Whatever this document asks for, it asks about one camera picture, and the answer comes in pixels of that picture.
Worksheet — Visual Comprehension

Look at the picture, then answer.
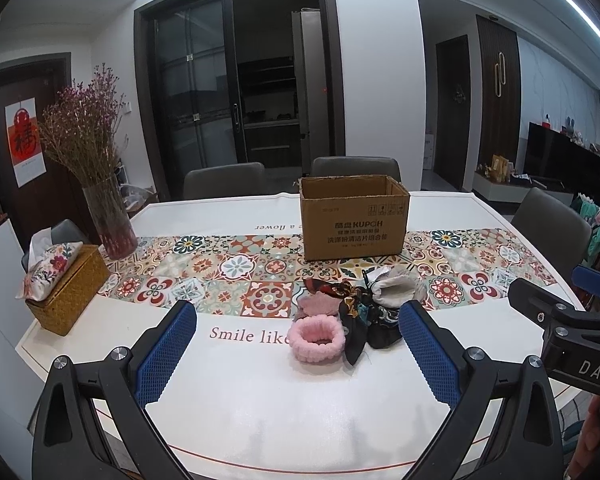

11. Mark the pink fluffy headband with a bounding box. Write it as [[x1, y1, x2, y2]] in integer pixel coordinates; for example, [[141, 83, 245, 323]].
[[287, 314, 346, 364]]

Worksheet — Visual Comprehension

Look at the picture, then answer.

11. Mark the grey dining chair left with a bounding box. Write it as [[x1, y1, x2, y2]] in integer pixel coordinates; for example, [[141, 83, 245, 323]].
[[183, 162, 268, 200]]

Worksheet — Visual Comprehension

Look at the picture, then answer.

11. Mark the red fu character poster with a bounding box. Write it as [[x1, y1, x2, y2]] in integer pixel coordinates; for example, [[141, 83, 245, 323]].
[[5, 98, 46, 188]]

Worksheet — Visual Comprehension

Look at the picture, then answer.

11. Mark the glass vase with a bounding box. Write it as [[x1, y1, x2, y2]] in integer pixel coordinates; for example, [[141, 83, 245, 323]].
[[83, 174, 137, 260]]

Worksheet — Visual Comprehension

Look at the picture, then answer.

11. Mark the dark patterned silk scarf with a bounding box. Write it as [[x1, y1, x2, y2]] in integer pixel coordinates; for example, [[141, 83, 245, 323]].
[[303, 278, 401, 366]]

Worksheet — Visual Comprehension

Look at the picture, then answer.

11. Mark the brown cardboard box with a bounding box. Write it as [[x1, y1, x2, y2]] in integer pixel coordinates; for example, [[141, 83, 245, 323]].
[[299, 174, 411, 261]]

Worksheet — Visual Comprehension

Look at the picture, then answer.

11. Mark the white low bench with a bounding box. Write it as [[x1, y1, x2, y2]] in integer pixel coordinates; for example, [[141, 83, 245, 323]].
[[472, 172, 573, 206]]

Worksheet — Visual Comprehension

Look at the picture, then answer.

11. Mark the grey dining chair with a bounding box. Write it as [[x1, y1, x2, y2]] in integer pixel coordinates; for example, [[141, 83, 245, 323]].
[[311, 156, 401, 182], [512, 188, 592, 285], [183, 162, 268, 200]]

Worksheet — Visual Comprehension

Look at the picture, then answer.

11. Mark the floral fabric tissue cover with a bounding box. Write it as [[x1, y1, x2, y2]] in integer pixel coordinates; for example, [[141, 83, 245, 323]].
[[16, 228, 83, 301]]

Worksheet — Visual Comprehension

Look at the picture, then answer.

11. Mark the grey beige cloth pouch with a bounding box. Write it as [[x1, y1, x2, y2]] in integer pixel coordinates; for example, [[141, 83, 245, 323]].
[[365, 266, 427, 309]]

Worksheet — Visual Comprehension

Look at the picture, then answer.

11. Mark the grey dining chair middle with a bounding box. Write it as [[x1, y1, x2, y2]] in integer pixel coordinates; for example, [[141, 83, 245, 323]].
[[311, 156, 401, 182]]

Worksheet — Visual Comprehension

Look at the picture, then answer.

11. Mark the dried pink flower bouquet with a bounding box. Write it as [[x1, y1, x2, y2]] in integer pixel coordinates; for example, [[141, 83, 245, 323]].
[[38, 64, 128, 188]]

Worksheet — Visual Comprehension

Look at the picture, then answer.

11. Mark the patterned tile table runner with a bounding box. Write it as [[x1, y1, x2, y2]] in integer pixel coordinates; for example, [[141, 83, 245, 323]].
[[98, 229, 556, 318]]

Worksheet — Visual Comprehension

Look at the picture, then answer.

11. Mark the grey dining chair right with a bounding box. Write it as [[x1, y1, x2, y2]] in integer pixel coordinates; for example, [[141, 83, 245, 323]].
[[512, 188, 592, 285]]

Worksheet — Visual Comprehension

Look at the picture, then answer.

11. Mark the woven yellow tissue box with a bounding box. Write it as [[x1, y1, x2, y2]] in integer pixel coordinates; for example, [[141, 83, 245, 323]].
[[26, 245, 110, 336]]

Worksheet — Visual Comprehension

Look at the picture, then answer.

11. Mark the person's right hand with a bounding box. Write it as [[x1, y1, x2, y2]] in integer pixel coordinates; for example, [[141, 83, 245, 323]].
[[564, 396, 600, 479]]

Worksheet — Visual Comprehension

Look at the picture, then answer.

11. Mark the dusty pink towel cloth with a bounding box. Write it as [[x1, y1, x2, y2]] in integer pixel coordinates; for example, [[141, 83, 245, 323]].
[[294, 292, 341, 321]]

